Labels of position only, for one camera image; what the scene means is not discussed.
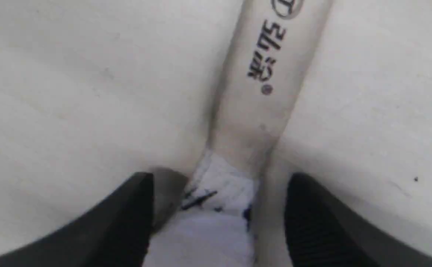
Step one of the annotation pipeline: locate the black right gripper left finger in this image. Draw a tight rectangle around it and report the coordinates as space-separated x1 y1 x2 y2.
0 172 154 267

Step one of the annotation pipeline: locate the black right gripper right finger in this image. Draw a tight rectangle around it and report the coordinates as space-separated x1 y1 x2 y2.
284 173 432 267

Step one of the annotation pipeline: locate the wide paintbrush with pale handle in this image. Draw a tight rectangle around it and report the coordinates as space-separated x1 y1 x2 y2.
143 0 333 267

